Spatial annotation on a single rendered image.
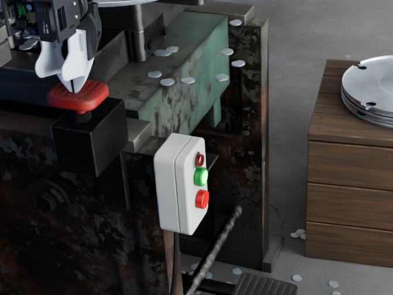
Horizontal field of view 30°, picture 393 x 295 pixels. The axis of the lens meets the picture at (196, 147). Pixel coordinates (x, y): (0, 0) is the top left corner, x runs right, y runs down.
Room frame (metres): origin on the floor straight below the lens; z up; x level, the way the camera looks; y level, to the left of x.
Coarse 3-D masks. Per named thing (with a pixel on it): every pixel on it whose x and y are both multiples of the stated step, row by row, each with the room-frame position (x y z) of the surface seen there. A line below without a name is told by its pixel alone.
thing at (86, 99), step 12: (60, 84) 0.86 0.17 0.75; (84, 84) 0.86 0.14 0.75; (96, 84) 0.85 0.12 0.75; (48, 96) 0.83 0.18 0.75; (60, 96) 0.83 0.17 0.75; (72, 96) 0.83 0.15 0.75; (84, 96) 0.82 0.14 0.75; (96, 96) 0.82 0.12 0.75; (72, 108) 0.81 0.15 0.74; (84, 108) 0.81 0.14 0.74
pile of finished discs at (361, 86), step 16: (368, 64) 1.59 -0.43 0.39; (384, 64) 1.59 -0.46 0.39; (352, 80) 1.52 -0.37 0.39; (368, 80) 1.51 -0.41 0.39; (384, 80) 1.50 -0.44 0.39; (352, 96) 1.43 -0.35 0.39; (368, 96) 1.44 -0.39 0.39; (384, 96) 1.43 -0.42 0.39; (352, 112) 1.43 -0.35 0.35; (368, 112) 1.38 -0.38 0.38; (384, 112) 1.36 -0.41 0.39
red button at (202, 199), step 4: (200, 192) 0.87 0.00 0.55; (204, 192) 0.87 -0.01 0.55; (208, 192) 0.88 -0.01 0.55; (196, 196) 0.87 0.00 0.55; (200, 196) 0.87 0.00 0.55; (204, 196) 0.87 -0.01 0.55; (208, 196) 0.88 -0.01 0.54; (196, 200) 0.87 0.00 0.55; (200, 200) 0.86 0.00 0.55; (204, 200) 0.87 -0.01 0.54; (208, 200) 0.88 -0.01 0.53; (196, 204) 0.86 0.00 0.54; (200, 204) 0.86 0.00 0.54; (204, 204) 0.87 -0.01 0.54
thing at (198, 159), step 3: (195, 153) 0.88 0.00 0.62; (198, 153) 0.88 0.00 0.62; (195, 156) 0.87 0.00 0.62; (198, 156) 0.87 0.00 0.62; (201, 156) 0.87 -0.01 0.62; (195, 159) 0.87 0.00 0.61; (198, 159) 0.87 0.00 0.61; (201, 159) 0.87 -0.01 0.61; (192, 162) 0.87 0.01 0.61; (195, 162) 0.87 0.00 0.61; (198, 162) 0.87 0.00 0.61; (201, 162) 0.87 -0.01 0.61; (195, 165) 0.87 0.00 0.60; (198, 165) 0.87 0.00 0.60; (201, 165) 0.87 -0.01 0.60
